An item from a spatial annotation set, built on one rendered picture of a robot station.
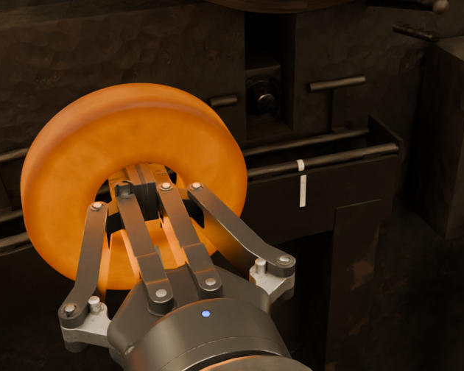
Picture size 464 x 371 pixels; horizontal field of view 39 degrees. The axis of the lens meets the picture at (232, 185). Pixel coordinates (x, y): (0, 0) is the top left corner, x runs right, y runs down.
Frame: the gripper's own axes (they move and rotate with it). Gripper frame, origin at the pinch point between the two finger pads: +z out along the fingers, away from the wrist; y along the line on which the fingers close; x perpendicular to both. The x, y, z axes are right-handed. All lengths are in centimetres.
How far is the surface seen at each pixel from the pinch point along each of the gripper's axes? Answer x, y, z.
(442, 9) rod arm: 5.1, 28.5, 8.7
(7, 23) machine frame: 1.4, -6.9, 28.4
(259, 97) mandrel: -11.2, 19.4, 28.4
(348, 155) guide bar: -14.1, 25.9, 17.3
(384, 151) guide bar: -14.3, 30.2, 17.2
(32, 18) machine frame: 1.3, -4.5, 28.9
